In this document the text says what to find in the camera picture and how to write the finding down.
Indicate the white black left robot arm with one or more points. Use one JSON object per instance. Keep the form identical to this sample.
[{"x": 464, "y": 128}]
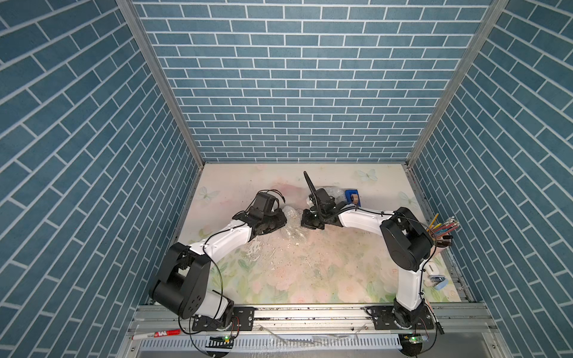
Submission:
[{"x": 189, "y": 281}]

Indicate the bundle of coloured pencils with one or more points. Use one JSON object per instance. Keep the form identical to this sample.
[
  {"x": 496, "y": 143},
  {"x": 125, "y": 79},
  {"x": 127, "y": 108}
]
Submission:
[{"x": 447, "y": 226}]

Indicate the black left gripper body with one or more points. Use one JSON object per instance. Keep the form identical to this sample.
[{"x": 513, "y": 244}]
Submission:
[{"x": 273, "y": 221}]

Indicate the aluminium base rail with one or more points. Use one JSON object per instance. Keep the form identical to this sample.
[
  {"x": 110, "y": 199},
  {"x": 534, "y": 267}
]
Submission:
[{"x": 360, "y": 318}]

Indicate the blue tape dispenser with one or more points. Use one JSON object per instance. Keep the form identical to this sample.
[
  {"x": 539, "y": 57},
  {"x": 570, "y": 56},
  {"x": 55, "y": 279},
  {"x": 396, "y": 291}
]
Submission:
[{"x": 348, "y": 193}]

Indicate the aluminium corner frame post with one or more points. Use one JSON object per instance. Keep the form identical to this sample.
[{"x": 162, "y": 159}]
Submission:
[
  {"x": 129, "y": 12},
  {"x": 490, "y": 18}
]

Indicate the aluminium corner frame post right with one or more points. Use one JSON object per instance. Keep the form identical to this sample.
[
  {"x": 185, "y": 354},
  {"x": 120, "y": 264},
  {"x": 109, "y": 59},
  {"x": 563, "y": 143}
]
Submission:
[{"x": 490, "y": 18}]

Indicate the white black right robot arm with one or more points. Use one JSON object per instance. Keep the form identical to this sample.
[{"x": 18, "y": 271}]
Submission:
[{"x": 409, "y": 245}]

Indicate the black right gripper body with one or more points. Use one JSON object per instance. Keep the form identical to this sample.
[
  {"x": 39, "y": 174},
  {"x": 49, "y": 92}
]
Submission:
[{"x": 312, "y": 221}]

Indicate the blue white stapler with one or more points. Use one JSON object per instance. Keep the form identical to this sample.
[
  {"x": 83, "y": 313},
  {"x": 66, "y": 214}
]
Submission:
[{"x": 438, "y": 282}]

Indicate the aluminium corner frame post left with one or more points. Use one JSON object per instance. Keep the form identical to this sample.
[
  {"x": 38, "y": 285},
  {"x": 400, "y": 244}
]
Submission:
[{"x": 129, "y": 12}]

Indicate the clear bubble wrap sheet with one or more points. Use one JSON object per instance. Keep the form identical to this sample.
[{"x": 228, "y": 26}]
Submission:
[
  {"x": 293, "y": 231},
  {"x": 330, "y": 194}
]

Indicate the white small box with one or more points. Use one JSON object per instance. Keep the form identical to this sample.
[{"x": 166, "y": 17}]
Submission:
[{"x": 432, "y": 269}]

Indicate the red white marker pen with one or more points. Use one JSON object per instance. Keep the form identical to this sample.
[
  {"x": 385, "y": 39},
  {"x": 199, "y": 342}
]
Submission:
[{"x": 157, "y": 334}]

